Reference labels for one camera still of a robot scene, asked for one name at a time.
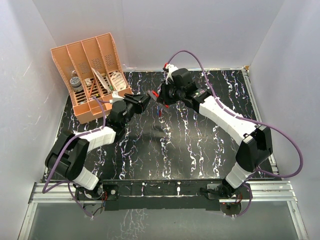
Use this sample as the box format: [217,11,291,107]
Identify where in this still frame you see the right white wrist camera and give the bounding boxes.
[163,63,178,85]

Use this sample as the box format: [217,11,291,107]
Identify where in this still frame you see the white paper card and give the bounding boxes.
[91,67,113,93]

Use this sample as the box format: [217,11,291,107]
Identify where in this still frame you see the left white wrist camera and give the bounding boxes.
[109,91,124,104]

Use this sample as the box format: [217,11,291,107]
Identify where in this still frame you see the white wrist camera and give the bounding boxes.
[109,91,124,104]
[163,63,178,85]

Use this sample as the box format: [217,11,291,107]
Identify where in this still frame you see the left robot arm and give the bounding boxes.
[45,93,151,200]

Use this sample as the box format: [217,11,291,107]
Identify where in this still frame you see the grey round jar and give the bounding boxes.
[69,76,83,92]

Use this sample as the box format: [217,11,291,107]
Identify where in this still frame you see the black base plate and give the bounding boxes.
[74,179,253,211]

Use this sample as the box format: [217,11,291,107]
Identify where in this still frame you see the white labelled packet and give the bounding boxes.
[109,71,127,91]

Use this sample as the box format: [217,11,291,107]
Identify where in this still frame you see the pink desk organizer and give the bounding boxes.
[51,33,132,124]

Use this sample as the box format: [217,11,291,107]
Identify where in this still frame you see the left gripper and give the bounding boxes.
[121,93,151,128]

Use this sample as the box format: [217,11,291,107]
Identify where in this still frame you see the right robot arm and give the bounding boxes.
[156,64,273,199]

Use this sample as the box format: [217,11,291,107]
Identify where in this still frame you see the orange pencil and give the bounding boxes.
[88,80,96,99]

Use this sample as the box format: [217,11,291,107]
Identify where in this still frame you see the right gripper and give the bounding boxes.
[157,80,185,106]

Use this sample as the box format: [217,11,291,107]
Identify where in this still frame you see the aluminium frame rail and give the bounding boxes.
[18,179,309,240]

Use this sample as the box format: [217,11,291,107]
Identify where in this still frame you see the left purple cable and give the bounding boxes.
[41,97,118,221]

